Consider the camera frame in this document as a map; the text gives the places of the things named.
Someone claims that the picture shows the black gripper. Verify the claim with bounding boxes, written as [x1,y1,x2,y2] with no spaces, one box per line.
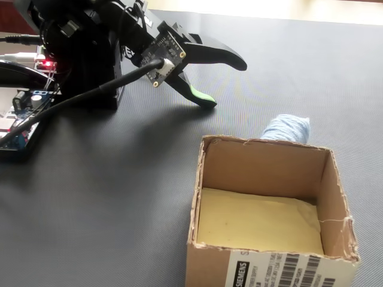
[115,0,248,110]

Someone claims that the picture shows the light blue yarn-wrapped block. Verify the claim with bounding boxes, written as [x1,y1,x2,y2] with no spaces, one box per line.
[259,114,311,144]

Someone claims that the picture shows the open brown cardboard box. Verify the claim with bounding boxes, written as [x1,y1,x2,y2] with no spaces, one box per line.
[184,135,361,287]

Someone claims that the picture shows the yellow foam pad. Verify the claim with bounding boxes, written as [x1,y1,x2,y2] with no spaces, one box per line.
[196,187,326,256]

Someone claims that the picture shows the red LED controller board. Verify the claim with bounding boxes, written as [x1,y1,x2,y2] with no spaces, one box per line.
[34,44,58,72]

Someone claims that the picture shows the black curved clamp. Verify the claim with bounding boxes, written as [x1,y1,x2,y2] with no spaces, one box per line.
[0,59,60,90]

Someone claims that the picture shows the blue electronics board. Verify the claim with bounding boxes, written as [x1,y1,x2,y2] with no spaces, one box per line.
[0,88,57,164]

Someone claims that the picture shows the white barcode shipping label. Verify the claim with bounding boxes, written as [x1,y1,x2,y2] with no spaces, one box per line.
[224,250,345,287]

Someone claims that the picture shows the black camera circuit board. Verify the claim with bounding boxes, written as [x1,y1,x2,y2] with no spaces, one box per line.
[139,29,187,88]

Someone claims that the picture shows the thick black camera cable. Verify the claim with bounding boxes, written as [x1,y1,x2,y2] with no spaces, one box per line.
[0,58,166,146]

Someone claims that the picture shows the white cable connector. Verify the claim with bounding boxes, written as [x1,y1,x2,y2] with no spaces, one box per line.
[0,51,40,63]

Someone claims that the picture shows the black barrel plug cable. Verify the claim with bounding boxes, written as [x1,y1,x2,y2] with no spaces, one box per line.
[0,34,43,46]

